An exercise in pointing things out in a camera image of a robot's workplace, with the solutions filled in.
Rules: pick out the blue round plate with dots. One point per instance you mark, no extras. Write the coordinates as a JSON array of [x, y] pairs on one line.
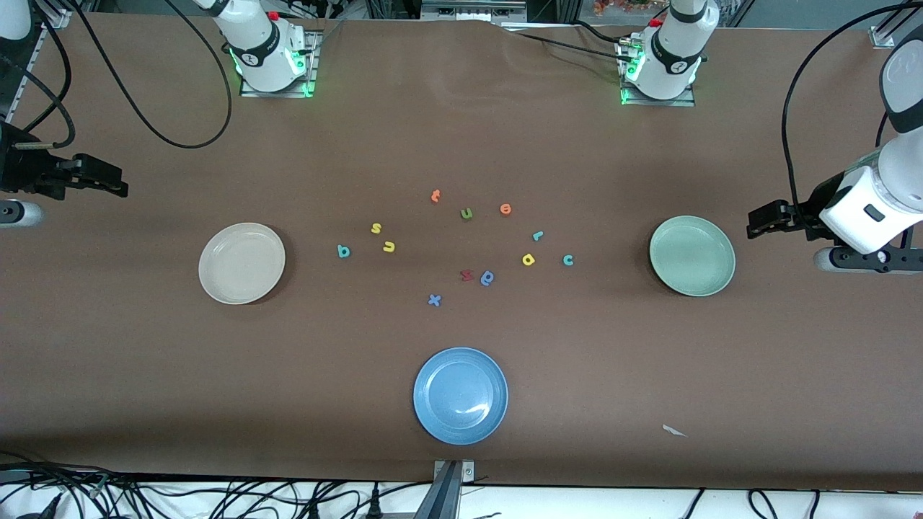
[[460, 396]]

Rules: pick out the beige round plate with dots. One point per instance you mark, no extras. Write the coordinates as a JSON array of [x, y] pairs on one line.
[[241, 263]]

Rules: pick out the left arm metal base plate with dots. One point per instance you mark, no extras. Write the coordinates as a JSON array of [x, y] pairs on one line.
[[660, 102]]

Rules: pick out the green round plate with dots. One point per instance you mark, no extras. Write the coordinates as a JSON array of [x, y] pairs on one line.
[[692, 256]]

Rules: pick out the orange patterned object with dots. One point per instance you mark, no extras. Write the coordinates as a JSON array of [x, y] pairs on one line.
[[627, 6]]

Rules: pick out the grey metal camera mount bracket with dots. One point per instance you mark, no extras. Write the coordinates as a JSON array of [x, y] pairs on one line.
[[448, 497]]

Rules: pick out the black power plug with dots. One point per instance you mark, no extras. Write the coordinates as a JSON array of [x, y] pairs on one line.
[[314, 510], [374, 504]]

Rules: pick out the aluminium frame profile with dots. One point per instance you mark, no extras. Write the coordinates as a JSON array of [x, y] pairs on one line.
[[58, 18], [880, 37]]

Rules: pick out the brown table cover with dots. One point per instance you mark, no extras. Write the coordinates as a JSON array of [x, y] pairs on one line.
[[144, 360]]

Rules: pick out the white paper scrap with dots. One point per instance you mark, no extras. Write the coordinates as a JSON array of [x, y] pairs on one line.
[[672, 430]]

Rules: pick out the blue foam letter q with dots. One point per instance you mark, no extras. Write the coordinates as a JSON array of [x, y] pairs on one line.
[[483, 280]]

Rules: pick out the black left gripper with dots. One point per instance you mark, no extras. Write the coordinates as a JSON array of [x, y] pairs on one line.
[[813, 208]]

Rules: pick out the grey metal box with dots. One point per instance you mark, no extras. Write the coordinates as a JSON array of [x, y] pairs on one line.
[[472, 10]]

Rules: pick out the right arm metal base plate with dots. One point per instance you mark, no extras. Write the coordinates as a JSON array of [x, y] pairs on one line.
[[311, 72]]

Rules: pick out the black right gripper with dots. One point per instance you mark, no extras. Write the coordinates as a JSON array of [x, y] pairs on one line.
[[23, 171]]

